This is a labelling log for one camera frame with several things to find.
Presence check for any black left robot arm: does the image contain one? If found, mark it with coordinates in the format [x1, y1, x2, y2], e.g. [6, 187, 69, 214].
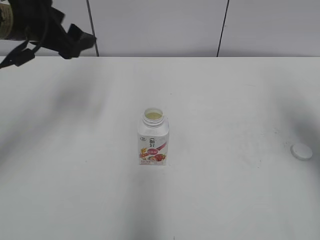
[0, 0, 97, 59]

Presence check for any white strawberry yogurt bottle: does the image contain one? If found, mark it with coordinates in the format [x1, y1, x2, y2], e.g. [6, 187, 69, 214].
[137, 108, 170, 166]

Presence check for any white plastic bottle cap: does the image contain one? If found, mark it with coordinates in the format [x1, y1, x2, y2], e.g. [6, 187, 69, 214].
[290, 143, 313, 161]

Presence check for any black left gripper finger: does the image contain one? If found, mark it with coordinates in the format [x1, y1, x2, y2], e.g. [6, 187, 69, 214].
[72, 32, 97, 57]

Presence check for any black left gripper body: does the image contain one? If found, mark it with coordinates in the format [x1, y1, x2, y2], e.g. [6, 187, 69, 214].
[24, 4, 84, 59]

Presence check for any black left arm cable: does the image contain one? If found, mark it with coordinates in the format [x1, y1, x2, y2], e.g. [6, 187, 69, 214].
[0, 0, 51, 70]

